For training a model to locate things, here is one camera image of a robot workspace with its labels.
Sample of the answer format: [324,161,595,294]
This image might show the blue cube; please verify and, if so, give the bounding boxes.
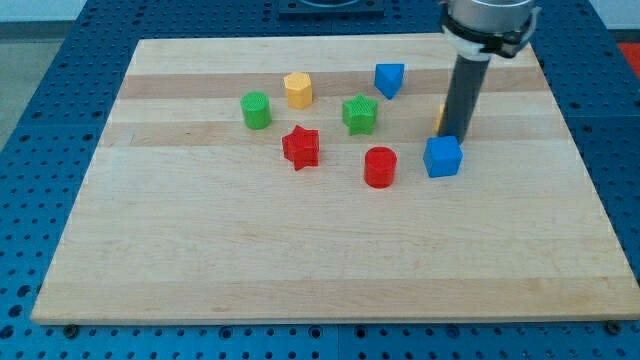
[423,136,463,178]

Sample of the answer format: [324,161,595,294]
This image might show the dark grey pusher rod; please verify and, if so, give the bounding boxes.
[437,55,490,144]

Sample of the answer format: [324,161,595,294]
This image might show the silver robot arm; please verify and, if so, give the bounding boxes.
[440,0,542,62]

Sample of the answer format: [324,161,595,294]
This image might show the red star block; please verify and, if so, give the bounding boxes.
[282,125,320,171]

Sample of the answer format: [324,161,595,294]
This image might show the red cylinder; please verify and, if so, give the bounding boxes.
[364,147,397,189]

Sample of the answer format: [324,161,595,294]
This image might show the wooden board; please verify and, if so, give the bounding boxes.
[31,34,639,325]

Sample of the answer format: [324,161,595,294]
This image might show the green star block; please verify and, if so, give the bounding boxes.
[342,94,378,136]

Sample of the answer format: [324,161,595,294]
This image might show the yellow hexagon block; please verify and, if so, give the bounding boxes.
[283,72,313,109]

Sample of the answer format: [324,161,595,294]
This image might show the green cylinder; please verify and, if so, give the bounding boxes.
[240,91,272,130]

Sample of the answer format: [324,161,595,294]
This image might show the blue triangular prism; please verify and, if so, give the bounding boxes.
[374,63,405,100]

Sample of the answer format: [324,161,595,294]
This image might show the yellow block behind rod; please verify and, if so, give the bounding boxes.
[433,104,445,136]

